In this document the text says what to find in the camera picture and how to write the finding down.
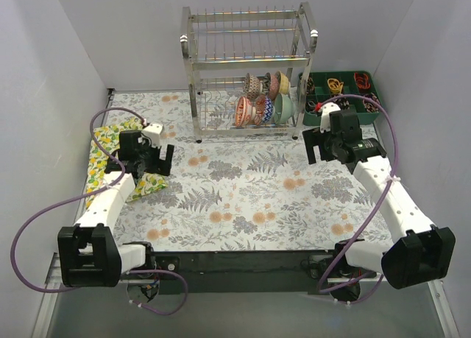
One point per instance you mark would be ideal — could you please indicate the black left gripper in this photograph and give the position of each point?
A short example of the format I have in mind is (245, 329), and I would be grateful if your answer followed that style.
(155, 165)

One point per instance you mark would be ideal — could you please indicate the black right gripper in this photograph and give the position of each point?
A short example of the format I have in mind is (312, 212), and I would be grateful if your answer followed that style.
(320, 146)

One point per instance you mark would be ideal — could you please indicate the mint green bowl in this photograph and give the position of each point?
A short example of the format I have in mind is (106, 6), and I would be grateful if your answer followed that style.
(284, 109)

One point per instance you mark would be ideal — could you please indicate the yellow and teal patterned bowl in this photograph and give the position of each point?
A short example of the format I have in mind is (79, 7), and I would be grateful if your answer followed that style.
(283, 82)

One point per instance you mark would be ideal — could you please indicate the orange geometric patterned bowl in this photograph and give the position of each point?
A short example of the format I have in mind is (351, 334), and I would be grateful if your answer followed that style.
(264, 109)

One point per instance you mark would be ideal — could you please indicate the black leaf patterned bowl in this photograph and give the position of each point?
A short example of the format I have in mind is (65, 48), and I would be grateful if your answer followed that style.
(270, 85)

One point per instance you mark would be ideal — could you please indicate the orange floral patterned bowl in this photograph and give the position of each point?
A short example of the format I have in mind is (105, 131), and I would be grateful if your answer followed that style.
(244, 112)

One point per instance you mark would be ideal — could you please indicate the small purple patterned bowl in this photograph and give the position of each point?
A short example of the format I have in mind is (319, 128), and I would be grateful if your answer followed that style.
(252, 87)

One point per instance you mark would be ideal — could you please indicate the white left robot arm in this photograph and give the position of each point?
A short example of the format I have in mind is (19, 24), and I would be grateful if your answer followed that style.
(88, 253)

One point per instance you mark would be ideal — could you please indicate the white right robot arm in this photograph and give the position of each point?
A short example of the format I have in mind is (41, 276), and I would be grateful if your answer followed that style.
(407, 224)

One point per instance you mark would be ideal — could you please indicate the stainless steel dish rack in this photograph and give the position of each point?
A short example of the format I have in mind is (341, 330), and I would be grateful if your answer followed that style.
(219, 47)

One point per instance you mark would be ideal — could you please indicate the green compartment organizer tray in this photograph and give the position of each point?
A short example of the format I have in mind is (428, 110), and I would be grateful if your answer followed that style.
(348, 90)

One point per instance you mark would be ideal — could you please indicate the floral patterned table mat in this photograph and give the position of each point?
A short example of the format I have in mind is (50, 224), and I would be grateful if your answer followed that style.
(256, 192)

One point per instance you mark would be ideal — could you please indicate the lemon print cloth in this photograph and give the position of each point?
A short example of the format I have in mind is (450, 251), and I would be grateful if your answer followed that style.
(108, 138)

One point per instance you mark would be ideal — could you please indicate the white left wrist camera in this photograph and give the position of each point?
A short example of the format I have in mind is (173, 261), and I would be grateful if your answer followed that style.
(152, 134)

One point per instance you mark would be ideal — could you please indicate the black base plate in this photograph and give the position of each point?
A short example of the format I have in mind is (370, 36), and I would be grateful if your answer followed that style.
(248, 271)

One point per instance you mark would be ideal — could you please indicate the aluminium front rail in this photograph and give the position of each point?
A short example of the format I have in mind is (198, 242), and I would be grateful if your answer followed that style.
(401, 266)

